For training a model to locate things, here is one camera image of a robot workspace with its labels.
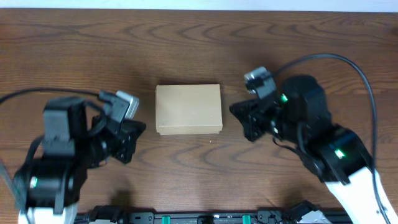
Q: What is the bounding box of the cardboard box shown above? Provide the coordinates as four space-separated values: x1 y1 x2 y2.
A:
155 84 223 135

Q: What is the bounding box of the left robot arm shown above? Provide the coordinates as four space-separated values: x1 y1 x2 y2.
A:
14 91 146 223

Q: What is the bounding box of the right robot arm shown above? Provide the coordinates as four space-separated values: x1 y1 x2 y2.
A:
229 68 397 223

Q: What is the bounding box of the left black cable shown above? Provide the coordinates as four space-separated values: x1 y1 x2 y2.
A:
0 88 102 212

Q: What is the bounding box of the black cable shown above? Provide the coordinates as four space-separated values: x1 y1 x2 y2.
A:
0 88 102 212
270 53 391 224

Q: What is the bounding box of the right black cable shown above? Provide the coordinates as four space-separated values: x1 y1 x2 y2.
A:
270 53 391 224

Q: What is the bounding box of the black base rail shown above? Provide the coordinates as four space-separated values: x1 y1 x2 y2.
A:
74 200 352 224

